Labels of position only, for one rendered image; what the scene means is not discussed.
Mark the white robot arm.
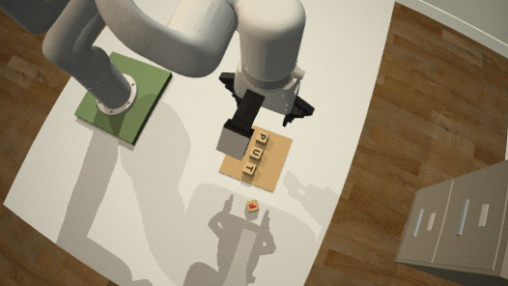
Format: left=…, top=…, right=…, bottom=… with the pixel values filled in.
left=0, top=0, right=306, bottom=160

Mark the tan mat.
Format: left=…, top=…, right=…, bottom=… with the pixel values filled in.
left=219, top=125, right=293, bottom=192

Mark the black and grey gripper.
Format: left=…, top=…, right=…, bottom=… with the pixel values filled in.
left=218, top=61, right=315, bottom=128

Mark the tan letter block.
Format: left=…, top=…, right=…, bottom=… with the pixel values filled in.
left=246, top=199, right=260, bottom=213
left=242, top=161, right=256, bottom=177
left=249, top=146, right=263, bottom=161
left=256, top=130, right=269, bottom=146

